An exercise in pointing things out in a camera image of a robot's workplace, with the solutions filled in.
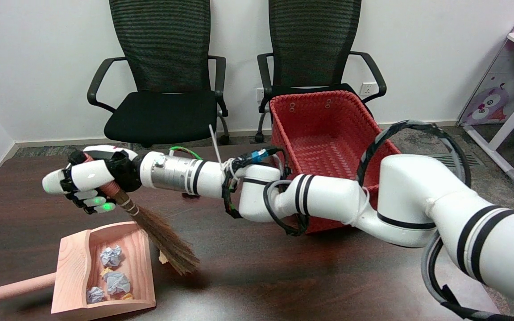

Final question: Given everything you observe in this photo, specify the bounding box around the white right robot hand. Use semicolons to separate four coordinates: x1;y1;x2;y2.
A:
42;145;141;214

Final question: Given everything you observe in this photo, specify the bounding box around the white paper ball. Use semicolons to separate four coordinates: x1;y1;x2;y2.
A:
104;271;131;296
100;245;123;267
86;287;105;305

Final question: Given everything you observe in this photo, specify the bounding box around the brown straw hand broom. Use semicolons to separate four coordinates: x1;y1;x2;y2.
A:
70;152;200;276

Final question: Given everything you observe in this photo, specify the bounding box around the wooden dustpan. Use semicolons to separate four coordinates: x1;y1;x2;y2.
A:
0;222;156;321

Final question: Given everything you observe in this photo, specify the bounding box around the white zip tie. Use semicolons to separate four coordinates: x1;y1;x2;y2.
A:
209;125;240;181

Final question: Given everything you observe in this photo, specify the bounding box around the black mesh office chair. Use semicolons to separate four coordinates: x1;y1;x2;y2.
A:
87;0;230;148
256;0;387;143

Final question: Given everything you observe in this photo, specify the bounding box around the red woven basket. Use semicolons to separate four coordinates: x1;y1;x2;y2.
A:
269;91;402;235

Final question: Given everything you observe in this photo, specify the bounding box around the floor vent grille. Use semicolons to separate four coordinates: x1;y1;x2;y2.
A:
427;153;485;169

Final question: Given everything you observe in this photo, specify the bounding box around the green cable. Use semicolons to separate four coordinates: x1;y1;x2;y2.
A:
169;146;203;160

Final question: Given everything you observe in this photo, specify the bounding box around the thin black cable loop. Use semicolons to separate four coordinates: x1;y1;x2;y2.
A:
264;178;310;237

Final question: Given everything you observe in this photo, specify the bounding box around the thick braided black cable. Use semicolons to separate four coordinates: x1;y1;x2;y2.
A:
356;120;514;321

